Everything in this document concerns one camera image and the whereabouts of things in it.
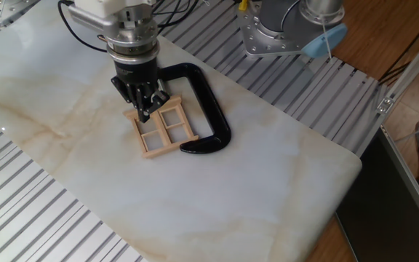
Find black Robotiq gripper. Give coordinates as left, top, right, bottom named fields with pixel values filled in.
left=110, top=56, right=170, bottom=124

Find miniature wooden sliding window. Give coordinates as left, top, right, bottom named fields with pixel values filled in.
left=123, top=95, right=200, bottom=159

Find black C-clamp with steel screw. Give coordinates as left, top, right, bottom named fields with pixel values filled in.
left=157, top=62, right=232, bottom=155

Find white marble slab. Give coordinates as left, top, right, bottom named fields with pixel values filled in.
left=0, top=0, right=363, bottom=262

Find black panel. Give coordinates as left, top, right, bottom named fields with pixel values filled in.
left=335, top=127, right=419, bottom=262

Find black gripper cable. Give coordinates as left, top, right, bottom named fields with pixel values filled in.
left=57, top=0, right=108, bottom=54

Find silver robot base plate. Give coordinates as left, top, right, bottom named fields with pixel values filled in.
left=236, top=0, right=307, bottom=58

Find metal corner bracket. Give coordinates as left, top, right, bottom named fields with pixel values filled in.
left=375, top=95, right=395, bottom=114

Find black floor cables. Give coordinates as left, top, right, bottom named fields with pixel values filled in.
left=378, top=7, right=419, bottom=84

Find aluminium profile frame bar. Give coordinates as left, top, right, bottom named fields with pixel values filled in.
left=378, top=123, right=419, bottom=237
left=386, top=23, right=419, bottom=106

